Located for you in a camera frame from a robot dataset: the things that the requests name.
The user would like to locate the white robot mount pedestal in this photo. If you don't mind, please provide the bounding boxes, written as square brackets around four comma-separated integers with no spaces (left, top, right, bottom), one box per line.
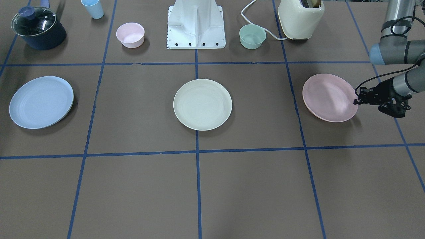
[166,0,226,49]

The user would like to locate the pink plate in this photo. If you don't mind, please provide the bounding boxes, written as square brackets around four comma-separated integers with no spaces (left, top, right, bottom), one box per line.
[302,74,358,122]

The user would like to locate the cream toaster with bread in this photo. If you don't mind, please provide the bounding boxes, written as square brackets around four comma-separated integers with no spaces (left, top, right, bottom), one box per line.
[277,0,325,40]

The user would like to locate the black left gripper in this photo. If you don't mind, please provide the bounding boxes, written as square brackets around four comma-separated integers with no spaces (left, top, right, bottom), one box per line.
[353,77,412,118]

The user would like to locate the green bowl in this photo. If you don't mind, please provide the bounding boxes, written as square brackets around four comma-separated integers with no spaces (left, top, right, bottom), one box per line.
[239,24,267,50]

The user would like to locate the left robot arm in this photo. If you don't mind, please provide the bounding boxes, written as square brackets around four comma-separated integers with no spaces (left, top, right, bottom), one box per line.
[353,0,425,118]

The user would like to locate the dark blue pot with lid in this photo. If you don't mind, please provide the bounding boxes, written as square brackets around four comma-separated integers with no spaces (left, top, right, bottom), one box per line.
[11,0,67,50]

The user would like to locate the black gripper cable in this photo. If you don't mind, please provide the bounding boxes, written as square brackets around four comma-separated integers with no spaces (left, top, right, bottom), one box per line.
[355,63,425,97]

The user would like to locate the cream white plate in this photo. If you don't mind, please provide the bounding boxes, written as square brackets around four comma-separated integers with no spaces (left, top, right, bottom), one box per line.
[173,79,233,131]

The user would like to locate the blue plate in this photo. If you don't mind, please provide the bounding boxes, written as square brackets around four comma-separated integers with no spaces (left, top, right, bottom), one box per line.
[9,76,74,129]

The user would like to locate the light blue cup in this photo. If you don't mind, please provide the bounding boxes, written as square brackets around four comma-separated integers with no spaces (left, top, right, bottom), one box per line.
[81,0,104,19]

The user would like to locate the pink bowl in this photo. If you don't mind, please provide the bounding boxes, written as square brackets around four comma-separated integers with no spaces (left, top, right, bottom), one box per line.
[116,22,145,48]

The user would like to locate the white toaster power cord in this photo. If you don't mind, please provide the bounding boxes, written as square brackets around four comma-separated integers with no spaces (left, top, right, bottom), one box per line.
[241,0,288,41]

